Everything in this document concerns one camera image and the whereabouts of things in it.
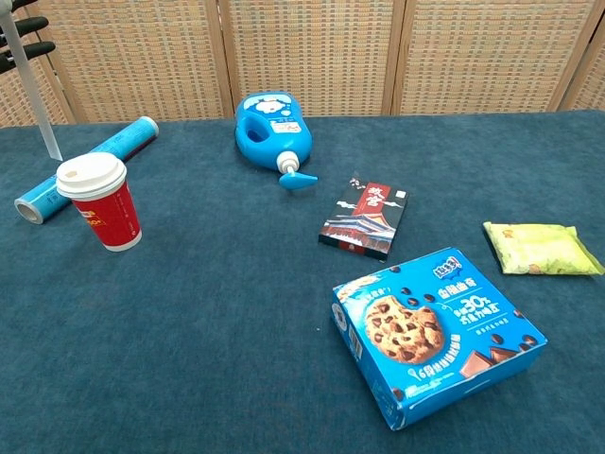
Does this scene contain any bamboo folding screen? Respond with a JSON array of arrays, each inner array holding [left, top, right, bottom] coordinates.
[[0, 0, 605, 128]]

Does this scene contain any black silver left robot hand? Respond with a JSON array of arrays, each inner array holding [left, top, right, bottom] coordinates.
[[0, 0, 57, 75]]

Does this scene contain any dark palace print box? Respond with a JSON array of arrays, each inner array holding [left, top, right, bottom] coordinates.
[[318, 177, 409, 263]]

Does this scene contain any blue chocolate cookie box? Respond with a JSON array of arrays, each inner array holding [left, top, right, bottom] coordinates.
[[332, 246, 548, 431]]

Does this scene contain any red paper cup white lid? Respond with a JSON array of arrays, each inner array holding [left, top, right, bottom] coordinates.
[[55, 151, 143, 253]]

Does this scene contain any blue cartoon pump bottle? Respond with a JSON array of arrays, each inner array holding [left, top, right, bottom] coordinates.
[[234, 91, 320, 191]]

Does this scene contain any translucent plastic strip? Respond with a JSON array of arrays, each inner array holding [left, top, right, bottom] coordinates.
[[0, 11, 64, 163]]

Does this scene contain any yellow green snack packet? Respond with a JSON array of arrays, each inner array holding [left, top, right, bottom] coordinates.
[[482, 220, 605, 277]]

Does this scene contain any blue cling film roll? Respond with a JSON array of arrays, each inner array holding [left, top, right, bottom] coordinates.
[[13, 115, 160, 224]]

